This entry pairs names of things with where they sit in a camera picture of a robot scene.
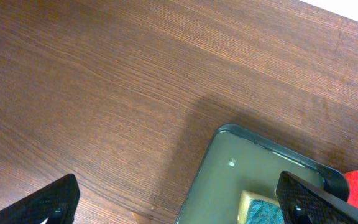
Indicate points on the yellow green sponge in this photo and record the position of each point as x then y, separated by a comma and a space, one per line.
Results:
255, 208

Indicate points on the dark green tray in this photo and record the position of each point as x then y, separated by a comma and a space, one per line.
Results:
238, 159

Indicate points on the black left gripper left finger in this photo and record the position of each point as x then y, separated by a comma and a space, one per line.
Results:
54, 203

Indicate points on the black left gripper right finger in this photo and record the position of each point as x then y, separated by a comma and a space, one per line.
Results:
302, 202

